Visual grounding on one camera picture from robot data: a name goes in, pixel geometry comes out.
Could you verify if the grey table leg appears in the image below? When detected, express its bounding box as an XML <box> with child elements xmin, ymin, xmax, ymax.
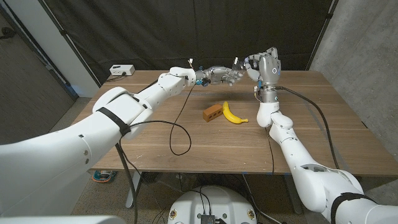
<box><xmin>282</xmin><ymin>174</ymin><xmax>303</xmax><ymax>215</ymax></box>
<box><xmin>126</xmin><ymin>171</ymin><xmax>142</xmax><ymax>208</ymax></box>

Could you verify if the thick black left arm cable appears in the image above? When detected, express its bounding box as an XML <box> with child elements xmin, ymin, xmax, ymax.
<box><xmin>114</xmin><ymin>79</ymin><xmax>159</xmax><ymax>224</ymax></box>

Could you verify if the brown toy brick block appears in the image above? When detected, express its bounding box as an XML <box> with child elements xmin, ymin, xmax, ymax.
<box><xmin>201</xmin><ymin>103</ymin><xmax>224</xmax><ymax>123</ymax></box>

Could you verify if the black backdrop pole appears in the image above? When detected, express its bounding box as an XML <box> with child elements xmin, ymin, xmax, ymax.
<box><xmin>306</xmin><ymin>0</ymin><xmax>340</xmax><ymax>71</ymax></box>
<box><xmin>37</xmin><ymin>0</ymin><xmax>102</xmax><ymax>88</ymax></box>

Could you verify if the white power strip box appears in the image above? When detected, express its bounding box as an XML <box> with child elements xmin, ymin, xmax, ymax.
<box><xmin>109</xmin><ymin>64</ymin><xmax>136</xmax><ymax>77</ymax></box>

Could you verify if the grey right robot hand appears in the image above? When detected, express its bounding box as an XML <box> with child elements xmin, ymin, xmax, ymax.
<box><xmin>244</xmin><ymin>47</ymin><xmax>282</xmax><ymax>103</ymax></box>

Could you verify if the clear plastic screen protector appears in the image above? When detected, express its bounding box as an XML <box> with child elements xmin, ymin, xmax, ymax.
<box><xmin>225</xmin><ymin>57</ymin><xmax>246</xmax><ymax>85</ymax></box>

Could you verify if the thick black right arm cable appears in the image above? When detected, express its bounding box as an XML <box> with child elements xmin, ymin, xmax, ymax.
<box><xmin>276</xmin><ymin>86</ymin><xmax>340</xmax><ymax>170</ymax></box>

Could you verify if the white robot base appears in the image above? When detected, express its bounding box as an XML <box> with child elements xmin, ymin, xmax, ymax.
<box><xmin>167</xmin><ymin>185</ymin><xmax>258</xmax><ymax>224</ymax></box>

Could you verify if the thin black right arm wire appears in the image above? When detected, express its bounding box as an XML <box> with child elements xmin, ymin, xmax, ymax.
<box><xmin>266</xmin><ymin>126</ymin><xmax>275</xmax><ymax>175</ymax></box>

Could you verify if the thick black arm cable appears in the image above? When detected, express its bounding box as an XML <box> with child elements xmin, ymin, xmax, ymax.
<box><xmin>114</xmin><ymin>79</ymin><xmax>159</xmax><ymax>224</ymax></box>
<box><xmin>276</xmin><ymin>86</ymin><xmax>340</xmax><ymax>170</ymax></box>

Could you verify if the black power strip cord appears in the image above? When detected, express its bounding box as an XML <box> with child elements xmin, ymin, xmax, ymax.
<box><xmin>105</xmin><ymin>73</ymin><xmax>127</xmax><ymax>82</ymax></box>

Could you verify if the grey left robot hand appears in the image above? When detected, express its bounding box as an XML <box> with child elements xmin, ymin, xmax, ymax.
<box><xmin>195</xmin><ymin>65</ymin><xmax>245</xmax><ymax>87</ymax></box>

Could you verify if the thin black arm wire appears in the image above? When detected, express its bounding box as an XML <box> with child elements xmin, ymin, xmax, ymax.
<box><xmin>118</xmin><ymin>85</ymin><xmax>195</xmax><ymax>224</ymax></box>
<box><xmin>266</xmin><ymin>126</ymin><xmax>275</xmax><ymax>175</ymax></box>

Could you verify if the colourful sneaker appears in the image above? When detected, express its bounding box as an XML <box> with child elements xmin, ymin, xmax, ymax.
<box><xmin>92</xmin><ymin>170</ymin><xmax>118</xmax><ymax>184</ymax></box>

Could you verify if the black backdrop curtain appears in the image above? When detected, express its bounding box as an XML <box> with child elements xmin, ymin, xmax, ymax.
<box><xmin>39</xmin><ymin>0</ymin><xmax>335</xmax><ymax>85</ymax></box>

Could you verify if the white robot torso edge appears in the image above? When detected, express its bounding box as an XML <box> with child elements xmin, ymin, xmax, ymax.
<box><xmin>0</xmin><ymin>215</ymin><xmax>127</xmax><ymax>224</ymax></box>

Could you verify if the thin black left arm wire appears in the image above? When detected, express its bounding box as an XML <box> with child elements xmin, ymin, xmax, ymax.
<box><xmin>118</xmin><ymin>85</ymin><xmax>195</xmax><ymax>224</ymax></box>

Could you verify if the yellow toy banana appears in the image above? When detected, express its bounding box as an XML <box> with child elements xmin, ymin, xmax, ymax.
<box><xmin>221</xmin><ymin>101</ymin><xmax>249</xmax><ymax>125</ymax></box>

